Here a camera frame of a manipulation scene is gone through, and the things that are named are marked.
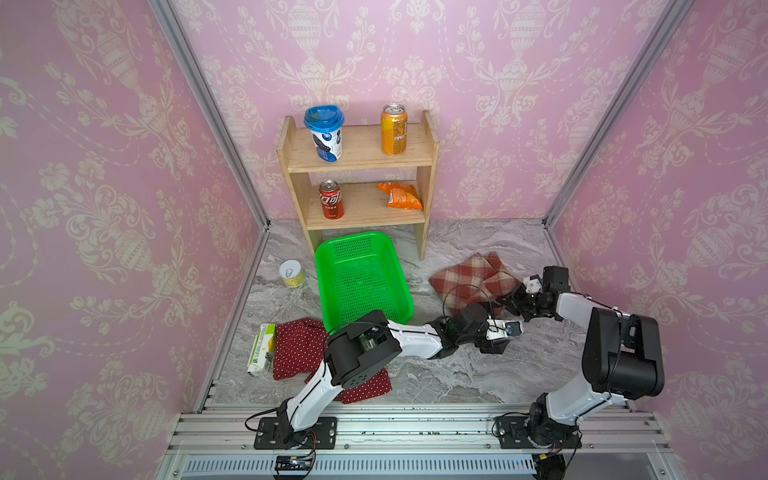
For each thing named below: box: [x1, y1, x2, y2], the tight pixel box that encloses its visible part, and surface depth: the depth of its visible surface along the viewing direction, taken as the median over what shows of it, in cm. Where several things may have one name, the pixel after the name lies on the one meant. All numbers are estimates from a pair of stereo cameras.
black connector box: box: [532, 453, 566, 480], surface depth 73 cm
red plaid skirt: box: [428, 251, 522, 316], surface depth 102 cm
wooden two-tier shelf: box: [276, 112, 440, 260], surface depth 85 cm
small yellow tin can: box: [279, 259, 305, 288], surface depth 102 cm
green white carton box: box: [246, 323, 277, 377], surface depth 86 cm
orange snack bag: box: [376, 182, 423, 209], surface depth 94 cm
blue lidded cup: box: [303, 105, 345, 163], surface depth 71 cm
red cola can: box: [319, 180, 345, 220], surface depth 87 cm
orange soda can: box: [381, 103, 408, 156], surface depth 73 cm
